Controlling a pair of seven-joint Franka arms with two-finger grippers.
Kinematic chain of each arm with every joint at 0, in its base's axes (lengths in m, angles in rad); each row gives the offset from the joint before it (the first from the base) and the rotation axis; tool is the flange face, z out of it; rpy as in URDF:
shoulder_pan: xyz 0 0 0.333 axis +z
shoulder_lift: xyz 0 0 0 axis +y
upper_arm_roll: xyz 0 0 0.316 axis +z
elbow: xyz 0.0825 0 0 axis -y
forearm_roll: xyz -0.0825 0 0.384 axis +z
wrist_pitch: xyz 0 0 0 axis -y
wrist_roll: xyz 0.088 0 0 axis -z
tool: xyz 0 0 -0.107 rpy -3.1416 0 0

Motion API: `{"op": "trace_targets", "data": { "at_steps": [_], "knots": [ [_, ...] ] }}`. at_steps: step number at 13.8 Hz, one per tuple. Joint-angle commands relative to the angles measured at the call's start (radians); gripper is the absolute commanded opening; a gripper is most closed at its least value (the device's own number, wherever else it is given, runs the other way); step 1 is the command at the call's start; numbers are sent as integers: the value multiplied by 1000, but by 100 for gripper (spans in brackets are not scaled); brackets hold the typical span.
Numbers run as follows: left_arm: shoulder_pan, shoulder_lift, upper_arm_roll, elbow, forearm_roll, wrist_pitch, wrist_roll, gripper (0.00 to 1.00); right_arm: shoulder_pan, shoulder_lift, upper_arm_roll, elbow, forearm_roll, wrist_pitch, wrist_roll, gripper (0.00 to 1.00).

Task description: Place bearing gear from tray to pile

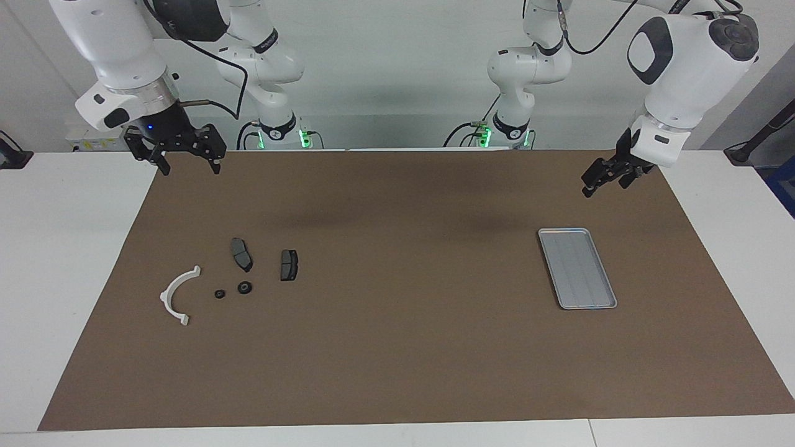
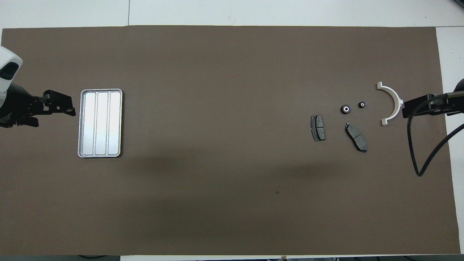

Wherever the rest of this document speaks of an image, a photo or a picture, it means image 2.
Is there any brown table mat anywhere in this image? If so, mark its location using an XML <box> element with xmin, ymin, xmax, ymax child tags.
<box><xmin>0</xmin><ymin>25</ymin><xmax>461</xmax><ymax>256</ymax></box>

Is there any long dark brake pad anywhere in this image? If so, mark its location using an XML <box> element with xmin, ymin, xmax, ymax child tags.
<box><xmin>344</xmin><ymin>122</ymin><xmax>368</xmax><ymax>153</ymax></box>

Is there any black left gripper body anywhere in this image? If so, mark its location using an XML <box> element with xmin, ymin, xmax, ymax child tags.
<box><xmin>0</xmin><ymin>83</ymin><xmax>47</xmax><ymax>128</ymax></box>

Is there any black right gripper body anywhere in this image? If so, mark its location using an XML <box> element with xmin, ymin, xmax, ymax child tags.
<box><xmin>430</xmin><ymin>78</ymin><xmax>464</xmax><ymax>117</ymax></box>

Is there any short dark brake pad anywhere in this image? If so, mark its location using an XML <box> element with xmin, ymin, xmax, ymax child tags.
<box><xmin>310</xmin><ymin>115</ymin><xmax>326</xmax><ymax>141</ymax></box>

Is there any white semicircular bracket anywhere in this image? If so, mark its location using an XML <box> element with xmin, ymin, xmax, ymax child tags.
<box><xmin>377</xmin><ymin>82</ymin><xmax>403</xmax><ymax>126</ymax></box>

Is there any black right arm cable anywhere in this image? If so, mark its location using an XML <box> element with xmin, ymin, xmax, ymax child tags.
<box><xmin>408</xmin><ymin>91</ymin><xmax>464</xmax><ymax>177</ymax></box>

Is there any silver metal tray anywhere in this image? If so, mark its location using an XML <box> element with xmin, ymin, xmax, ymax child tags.
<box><xmin>78</xmin><ymin>89</ymin><xmax>123</xmax><ymax>158</ymax></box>

